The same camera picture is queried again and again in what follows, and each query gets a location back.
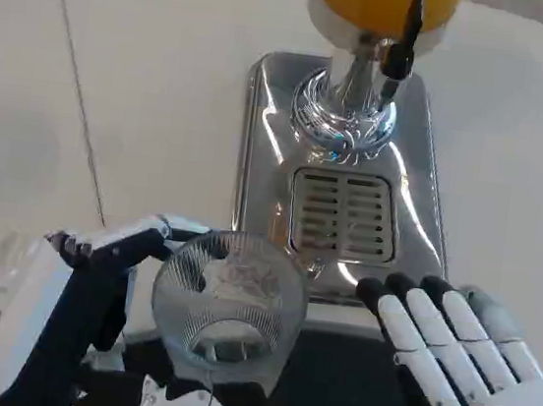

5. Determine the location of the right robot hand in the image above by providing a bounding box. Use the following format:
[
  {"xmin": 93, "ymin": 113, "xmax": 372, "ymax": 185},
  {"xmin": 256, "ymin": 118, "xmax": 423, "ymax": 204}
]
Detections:
[{"xmin": 340, "ymin": 265, "xmax": 543, "ymax": 406}]

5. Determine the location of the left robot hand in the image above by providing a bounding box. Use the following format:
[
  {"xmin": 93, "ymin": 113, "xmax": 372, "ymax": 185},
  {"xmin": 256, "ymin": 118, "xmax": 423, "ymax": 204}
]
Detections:
[{"xmin": 0, "ymin": 194, "xmax": 290, "ymax": 406}]

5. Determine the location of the clear ribbed glass cup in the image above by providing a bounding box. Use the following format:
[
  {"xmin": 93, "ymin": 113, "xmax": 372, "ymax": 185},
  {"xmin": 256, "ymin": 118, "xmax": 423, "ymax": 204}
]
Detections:
[{"xmin": 142, "ymin": 221, "xmax": 318, "ymax": 383}]

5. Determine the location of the steel drip tray grid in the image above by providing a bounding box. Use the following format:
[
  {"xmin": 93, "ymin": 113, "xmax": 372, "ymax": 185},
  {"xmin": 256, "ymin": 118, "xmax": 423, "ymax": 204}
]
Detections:
[{"xmin": 283, "ymin": 165, "xmax": 404, "ymax": 269}]

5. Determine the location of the steel orange juice dispenser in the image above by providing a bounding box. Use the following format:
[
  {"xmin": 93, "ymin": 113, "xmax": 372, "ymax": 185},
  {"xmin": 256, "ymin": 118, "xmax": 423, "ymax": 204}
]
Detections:
[{"xmin": 220, "ymin": 0, "xmax": 484, "ymax": 320}]

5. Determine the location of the black dispenser tap lever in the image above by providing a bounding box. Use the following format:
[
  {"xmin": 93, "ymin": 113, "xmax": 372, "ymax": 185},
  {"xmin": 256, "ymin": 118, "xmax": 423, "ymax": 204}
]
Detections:
[{"xmin": 378, "ymin": 0, "xmax": 426, "ymax": 105}]

